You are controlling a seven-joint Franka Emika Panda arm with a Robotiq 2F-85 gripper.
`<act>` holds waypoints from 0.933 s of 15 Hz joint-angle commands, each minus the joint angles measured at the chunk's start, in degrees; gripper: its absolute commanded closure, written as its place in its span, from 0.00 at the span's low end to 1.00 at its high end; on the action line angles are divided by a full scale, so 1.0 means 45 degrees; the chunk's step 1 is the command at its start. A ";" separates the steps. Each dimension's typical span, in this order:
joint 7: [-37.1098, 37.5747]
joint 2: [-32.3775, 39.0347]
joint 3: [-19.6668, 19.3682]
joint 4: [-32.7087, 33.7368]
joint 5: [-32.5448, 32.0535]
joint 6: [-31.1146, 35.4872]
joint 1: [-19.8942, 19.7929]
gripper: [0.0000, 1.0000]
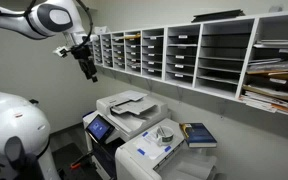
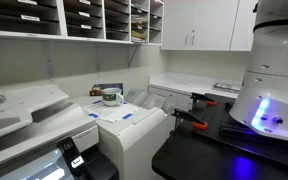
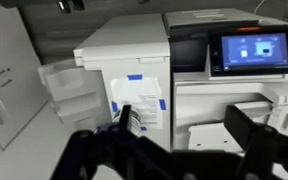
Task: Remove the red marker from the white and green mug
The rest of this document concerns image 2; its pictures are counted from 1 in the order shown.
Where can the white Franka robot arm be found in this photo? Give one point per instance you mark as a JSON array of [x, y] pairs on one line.
[[277, 66]]

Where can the white and green mug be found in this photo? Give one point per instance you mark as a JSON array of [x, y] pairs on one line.
[[112, 97]]

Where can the blue tape piece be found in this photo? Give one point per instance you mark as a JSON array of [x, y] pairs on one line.
[[97, 102], [127, 116], [93, 115], [125, 102]]

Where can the white counter base cabinet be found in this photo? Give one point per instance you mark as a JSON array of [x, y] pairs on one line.
[[177, 83]]

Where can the white paper sheet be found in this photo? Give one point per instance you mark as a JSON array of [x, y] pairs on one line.
[[112, 112]]

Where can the black clamp orange tips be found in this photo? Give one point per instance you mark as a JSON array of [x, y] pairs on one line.
[[200, 97], [187, 116]]

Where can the mixed paper folder stack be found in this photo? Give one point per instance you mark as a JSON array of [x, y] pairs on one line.
[[138, 36]]

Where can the manila folder stack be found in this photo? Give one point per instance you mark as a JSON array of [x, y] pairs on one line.
[[139, 22]]

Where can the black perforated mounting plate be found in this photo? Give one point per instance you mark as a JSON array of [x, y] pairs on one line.
[[217, 116]]

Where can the magazine stack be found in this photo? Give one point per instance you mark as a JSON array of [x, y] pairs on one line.
[[226, 87]]

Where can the white mail sorter shelf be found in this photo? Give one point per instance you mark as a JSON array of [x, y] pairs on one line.
[[62, 16]]

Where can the white grey multifunction printer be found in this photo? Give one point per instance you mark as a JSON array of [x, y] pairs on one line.
[[34, 123]]

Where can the printer touchscreen control panel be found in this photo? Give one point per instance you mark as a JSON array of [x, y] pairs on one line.
[[44, 166]]

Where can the white shelf wall bracket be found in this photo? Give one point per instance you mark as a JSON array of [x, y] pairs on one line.
[[99, 60], [132, 56], [49, 60]]

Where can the white wall cabinets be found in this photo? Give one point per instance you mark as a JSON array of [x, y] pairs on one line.
[[210, 23]]

